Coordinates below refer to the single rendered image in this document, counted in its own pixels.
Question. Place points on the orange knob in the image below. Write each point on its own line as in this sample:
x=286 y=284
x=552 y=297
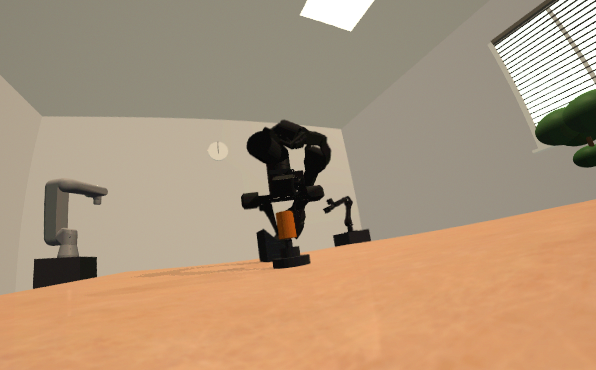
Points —
x=286 y=225

